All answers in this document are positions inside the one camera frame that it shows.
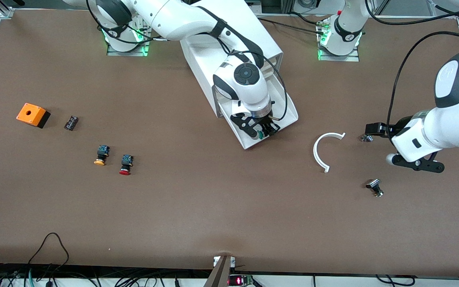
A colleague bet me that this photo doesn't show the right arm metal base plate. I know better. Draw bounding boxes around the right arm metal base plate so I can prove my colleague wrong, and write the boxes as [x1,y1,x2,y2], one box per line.
[107,24,151,57]

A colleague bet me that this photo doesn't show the white drawer cabinet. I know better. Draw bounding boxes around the white drawer cabinet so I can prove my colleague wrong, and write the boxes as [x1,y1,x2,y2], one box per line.
[180,15,284,118]

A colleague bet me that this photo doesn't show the yellow push button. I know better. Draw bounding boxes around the yellow push button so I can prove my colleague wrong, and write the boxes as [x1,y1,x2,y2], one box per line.
[94,145,110,166]

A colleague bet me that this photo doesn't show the white curved plastic arc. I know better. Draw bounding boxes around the white curved plastic arc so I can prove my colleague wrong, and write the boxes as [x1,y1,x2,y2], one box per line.
[313,132,346,173]

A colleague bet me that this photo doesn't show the orange button enclosure box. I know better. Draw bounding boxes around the orange button enclosure box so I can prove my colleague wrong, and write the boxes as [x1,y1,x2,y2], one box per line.
[16,103,51,129]

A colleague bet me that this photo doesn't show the black looped cable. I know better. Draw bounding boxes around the black looped cable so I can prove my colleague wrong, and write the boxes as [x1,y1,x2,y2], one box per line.
[27,232,70,276]

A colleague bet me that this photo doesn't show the electronics board red display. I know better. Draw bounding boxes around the electronics board red display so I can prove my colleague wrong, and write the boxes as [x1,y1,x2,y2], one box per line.
[229,274,255,287]

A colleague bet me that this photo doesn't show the red push button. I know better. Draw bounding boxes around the red push button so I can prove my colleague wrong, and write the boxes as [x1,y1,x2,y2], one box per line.
[119,155,134,176]

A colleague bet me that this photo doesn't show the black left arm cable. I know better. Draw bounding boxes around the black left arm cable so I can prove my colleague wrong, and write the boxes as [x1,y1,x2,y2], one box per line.
[365,0,459,138]

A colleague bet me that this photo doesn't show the black cable on table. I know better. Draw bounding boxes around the black cable on table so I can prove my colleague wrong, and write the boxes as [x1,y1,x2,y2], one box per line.
[257,12,326,35]

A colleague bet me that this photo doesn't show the white drawer holding button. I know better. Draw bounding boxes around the white drawer holding button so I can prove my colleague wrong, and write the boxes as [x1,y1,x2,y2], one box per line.
[218,78,299,150]

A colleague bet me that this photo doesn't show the brown camera mount bracket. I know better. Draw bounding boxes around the brown camera mount bracket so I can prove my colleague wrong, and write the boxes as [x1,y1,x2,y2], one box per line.
[203,255,236,287]

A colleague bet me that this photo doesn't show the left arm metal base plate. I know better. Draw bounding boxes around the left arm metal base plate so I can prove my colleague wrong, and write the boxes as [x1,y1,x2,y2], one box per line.
[317,21,361,62]

